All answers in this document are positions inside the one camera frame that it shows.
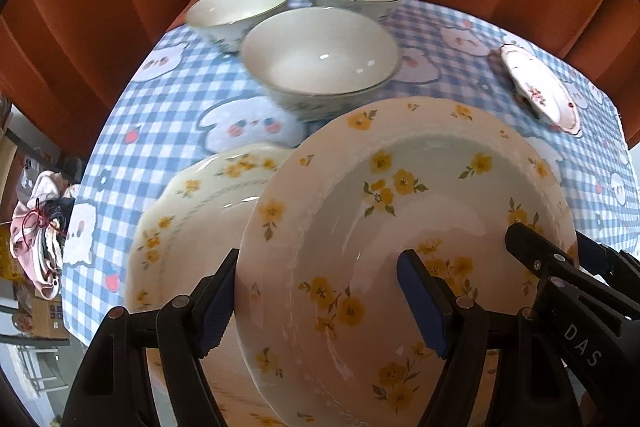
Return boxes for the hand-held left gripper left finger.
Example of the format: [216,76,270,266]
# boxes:
[62,248,241,427]

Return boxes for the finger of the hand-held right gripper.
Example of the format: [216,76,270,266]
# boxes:
[505,222,581,281]
[575,232,640,288]

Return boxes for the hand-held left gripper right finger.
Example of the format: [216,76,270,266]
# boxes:
[396,249,576,427]

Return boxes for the yellow floral round plate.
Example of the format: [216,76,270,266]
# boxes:
[234,97,581,427]

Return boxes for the large white bowl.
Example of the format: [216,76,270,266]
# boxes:
[239,7,401,124]

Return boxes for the yellow floral scalloped plate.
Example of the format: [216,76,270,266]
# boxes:
[122,143,296,427]

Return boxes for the pink floral plate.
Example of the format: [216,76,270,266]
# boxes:
[500,43,582,136]

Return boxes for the cardboard box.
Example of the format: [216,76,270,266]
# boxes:
[12,297,68,340]

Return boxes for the pink cloth bundle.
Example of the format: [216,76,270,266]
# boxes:
[10,171,78,300]

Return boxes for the blue checked tablecloth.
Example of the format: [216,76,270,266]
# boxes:
[62,0,633,343]

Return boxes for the yellow package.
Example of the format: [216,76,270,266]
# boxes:
[0,227,21,280]

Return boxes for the wooden frame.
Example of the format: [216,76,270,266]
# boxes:
[0,97,21,208]

